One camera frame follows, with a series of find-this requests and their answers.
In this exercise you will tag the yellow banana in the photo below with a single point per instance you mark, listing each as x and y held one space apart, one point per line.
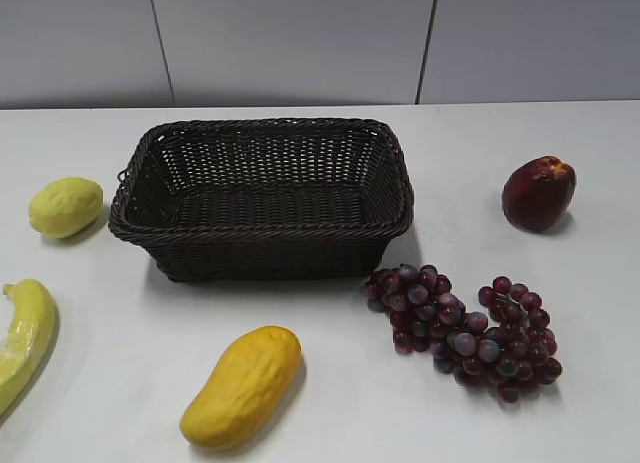
28 337

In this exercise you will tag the dark woven wicker basket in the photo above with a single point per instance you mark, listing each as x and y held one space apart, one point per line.
277 198

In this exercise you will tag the yellow mango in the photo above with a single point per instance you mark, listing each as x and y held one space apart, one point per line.
246 387

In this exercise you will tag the purple grape bunch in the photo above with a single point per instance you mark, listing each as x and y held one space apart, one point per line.
508 345

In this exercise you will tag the yellow-green lemon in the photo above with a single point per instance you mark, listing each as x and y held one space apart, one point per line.
65 207

